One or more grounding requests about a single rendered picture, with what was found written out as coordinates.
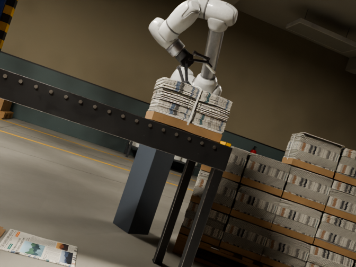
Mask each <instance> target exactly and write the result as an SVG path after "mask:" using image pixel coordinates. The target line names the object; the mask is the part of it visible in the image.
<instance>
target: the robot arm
mask: <svg viewBox="0 0 356 267"><path fill-rule="evenodd" d="M237 16H238V10H237V9H236V8H235V7H234V6H232V5H231V4H229V3H227V2H224V1H220V0H188V1H185V2H183V3H182V4H180V5H179V6H178V7H177V8H176V9H175V10H174V11H173V12H172V13H171V14H170V16H169V17H168V18H167V19H166V20H165V21H164V20H163V19H161V18H158V17H157V18H156V19H154V20H153V21H152V22H151V24H150V25H149V31H150V33H151V34H152V36H153V37H154V39H155V40H156V41H157V42H158V43H159V44H160V45H161V46H162V47H163V48H165V49H166V50H167V51H168V53H169V54H170V55H171V56H172V57H174V56H175V58H176V60H177V61H178V62H179V63H180V65H179V66H177V69H176V70H175V71H174V73H173V74H172V76H171V78H170V79H173V80H176V81H180V82H183V83H186V84H189V85H191V86H194V87H195V86H198V87H200V88H201V89H202V91H206V92H209V93H211V94H214V95H217V96H220V95H221V93H222V89H221V86H220V85H219V84H218V82H217V78H216V76H215V73H216V67H217V62H218V58H219V53H220V48H221V44H222V40H223V36H224V31H226V29H227V28H228V26H232V25H234V24H235V23H236V20H237ZM197 18H201V19H205V20H207V22H208V27H209V32H208V37H207V43H206V49H205V53H204V55H202V54H199V53H197V52H196V51H193V53H192V54H190V53H189V52H188V51H187V50H186V48H184V47H185V45H184V44H183V43H182V42H181V40H180V39H178V36H179V35H180V34H181V33H182V32H183V31H185V30H186V29H187V28H188V27H190V26H191V25H192V24H193V23H194V22H195V20H196V19H197ZM193 55H194V56H195V55H196V56H198V57H201V58H203V60H200V59H193ZM194 62H198V63H203V64H202V70H201V73H200V74H199V75H198V76H197V77H194V76H193V72H192V71H191V70H190V69H188V67H190V66H191V65H192V64H193V63H194Z"/></svg>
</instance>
